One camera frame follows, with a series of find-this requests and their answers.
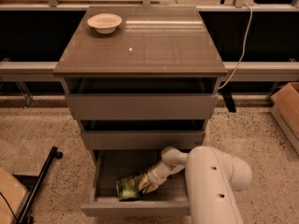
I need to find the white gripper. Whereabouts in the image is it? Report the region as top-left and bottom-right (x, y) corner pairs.
(138, 161), (184, 194)

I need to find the cardboard box bottom left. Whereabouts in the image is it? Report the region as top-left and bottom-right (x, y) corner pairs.
(0, 166), (28, 224)

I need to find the black wheeled stand leg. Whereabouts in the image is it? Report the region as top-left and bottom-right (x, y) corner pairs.
(15, 147), (63, 224)

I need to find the grey top drawer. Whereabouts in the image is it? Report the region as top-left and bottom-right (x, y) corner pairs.
(64, 77), (219, 120)

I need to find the cardboard box at right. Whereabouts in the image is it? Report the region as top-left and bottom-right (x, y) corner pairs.
(271, 82), (299, 154)

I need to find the cardboard box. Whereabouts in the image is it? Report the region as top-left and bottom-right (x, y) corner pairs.
(0, 166), (28, 224)
(271, 82), (299, 154)

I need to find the white paper bowl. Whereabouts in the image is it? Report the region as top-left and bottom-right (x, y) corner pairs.
(87, 13), (122, 35)

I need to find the grey drawer cabinet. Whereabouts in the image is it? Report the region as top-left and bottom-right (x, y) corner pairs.
(52, 6), (228, 165)

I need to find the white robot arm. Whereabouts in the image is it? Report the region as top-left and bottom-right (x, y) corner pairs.
(138, 146), (253, 224)

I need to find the green jalapeno chip bag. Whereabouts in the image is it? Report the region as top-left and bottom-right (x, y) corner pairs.
(116, 174), (144, 202)

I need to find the grey middle drawer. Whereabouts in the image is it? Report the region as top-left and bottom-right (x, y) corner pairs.
(81, 119), (206, 150)

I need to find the black bracket behind cabinet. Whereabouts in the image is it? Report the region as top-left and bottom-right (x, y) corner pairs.
(221, 84), (236, 113)

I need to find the grey bottom drawer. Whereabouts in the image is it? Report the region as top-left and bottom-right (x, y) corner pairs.
(81, 150), (190, 217)

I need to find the metal railing beam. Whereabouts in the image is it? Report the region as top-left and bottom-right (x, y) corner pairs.
(0, 62), (299, 82)

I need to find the white power cable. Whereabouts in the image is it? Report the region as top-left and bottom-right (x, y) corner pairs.
(218, 4), (253, 91)

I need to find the grey drawer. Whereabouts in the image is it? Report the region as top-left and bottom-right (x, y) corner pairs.
(64, 77), (219, 120)
(81, 119), (206, 150)
(81, 150), (190, 217)

